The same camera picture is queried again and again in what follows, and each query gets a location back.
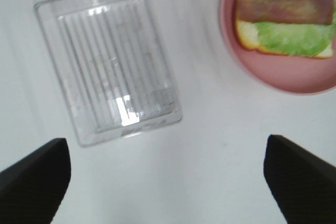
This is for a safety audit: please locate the white bread slice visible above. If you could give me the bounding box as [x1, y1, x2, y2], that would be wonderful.
[235, 20, 333, 59]

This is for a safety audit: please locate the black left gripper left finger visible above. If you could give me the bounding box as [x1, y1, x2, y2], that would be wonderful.
[1, 138, 71, 223]

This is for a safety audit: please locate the clear left plastic container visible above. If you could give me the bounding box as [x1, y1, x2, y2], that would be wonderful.
[34, 0, 182, 147]

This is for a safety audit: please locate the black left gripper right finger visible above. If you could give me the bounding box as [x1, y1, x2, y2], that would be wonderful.
[263, 135, 335, 223]

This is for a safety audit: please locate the pink round plate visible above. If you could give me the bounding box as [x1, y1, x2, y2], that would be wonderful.
[218, 0, 335, 94]

